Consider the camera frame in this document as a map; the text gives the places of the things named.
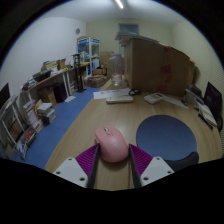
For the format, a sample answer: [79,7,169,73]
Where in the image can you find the large brown cardboard box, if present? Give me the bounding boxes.
[123,33,191,98]

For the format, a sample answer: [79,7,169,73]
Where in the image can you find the pink computer mouse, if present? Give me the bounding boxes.
[94,125,130,164]

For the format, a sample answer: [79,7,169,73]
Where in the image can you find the white remote control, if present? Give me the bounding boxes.
[143,92,165,105]

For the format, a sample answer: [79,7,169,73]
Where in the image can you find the blue and white cabinet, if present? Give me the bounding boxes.
[76,36,101,78]

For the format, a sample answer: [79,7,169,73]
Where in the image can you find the clear plastic jar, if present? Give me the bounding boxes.
[109,53,125,86]

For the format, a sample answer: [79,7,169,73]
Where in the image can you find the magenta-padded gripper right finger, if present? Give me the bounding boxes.
[128,143,175,188]

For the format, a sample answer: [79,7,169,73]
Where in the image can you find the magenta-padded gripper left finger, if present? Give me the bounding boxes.
[53,143,101,189]

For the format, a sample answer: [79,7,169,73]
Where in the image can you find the white shelf unit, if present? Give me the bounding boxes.
[0,94,44,160]

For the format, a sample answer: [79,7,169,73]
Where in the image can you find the ceiling tube light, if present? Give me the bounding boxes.
[114,0,125,10]

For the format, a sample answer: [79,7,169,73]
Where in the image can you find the small brown cardboard box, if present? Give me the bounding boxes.
[38,85,57,107]

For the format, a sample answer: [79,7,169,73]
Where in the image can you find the black monitor with stand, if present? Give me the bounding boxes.
[203,81,224,133]

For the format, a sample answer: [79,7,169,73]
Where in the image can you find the black bin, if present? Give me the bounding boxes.
[52,82,68,103]

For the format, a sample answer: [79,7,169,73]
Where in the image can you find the tall open cardboard box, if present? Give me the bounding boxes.
[189,59,198,86]

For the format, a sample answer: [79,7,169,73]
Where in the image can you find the black floor stand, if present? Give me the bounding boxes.
[71,53,87,94]

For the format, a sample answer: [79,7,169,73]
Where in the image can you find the round blue mouse pad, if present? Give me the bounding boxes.
[135,114,200,172]

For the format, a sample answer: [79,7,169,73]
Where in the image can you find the stacked cardboard boxes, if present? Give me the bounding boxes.
[99,50,113,77]

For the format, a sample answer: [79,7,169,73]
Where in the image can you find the flat white board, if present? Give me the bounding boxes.
[115,30,160,44]

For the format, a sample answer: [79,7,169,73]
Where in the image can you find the window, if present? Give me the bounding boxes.
[118,23,140,34]

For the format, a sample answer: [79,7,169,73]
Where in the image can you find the black flat screen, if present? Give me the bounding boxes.
[0,82,11,108]

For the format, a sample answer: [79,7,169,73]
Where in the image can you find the black marker pen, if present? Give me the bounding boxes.
[197,113,214,130]

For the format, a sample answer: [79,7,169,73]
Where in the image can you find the stack of books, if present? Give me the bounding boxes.
[35,102,57,126]

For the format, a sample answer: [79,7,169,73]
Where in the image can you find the open white notebook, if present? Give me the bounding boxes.
[194,101,218,128]

